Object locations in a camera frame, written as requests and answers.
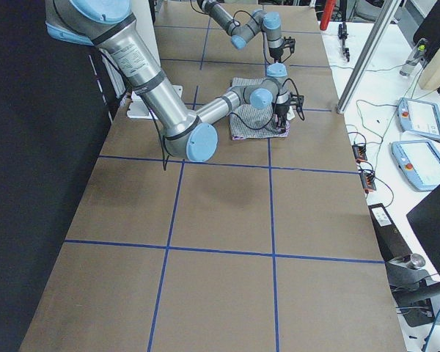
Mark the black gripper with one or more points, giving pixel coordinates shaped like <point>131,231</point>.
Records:
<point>275,53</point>
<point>281,109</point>

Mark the striped polo shirt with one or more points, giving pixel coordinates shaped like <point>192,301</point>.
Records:
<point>254,119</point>

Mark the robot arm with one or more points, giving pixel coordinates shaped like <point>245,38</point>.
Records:
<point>188,134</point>
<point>268,23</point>

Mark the red cylinder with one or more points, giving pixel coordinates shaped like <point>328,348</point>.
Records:
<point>328,10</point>

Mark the orange black connector strip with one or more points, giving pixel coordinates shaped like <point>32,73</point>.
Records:
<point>366,170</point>

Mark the far teach pendant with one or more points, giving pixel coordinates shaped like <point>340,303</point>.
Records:
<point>419,117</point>

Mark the teach pendant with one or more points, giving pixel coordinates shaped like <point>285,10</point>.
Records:
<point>419,117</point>
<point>419,161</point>

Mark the near teach pendant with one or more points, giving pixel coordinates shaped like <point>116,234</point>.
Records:
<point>419,161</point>

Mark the black power strip box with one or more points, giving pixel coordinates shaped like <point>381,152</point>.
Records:
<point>390,241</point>

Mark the black monitor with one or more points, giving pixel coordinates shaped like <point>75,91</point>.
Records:
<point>424,220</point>

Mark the aluminium frame post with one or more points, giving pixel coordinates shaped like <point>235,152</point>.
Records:
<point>376,35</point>

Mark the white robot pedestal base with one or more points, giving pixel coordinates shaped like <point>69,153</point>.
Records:
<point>139,110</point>

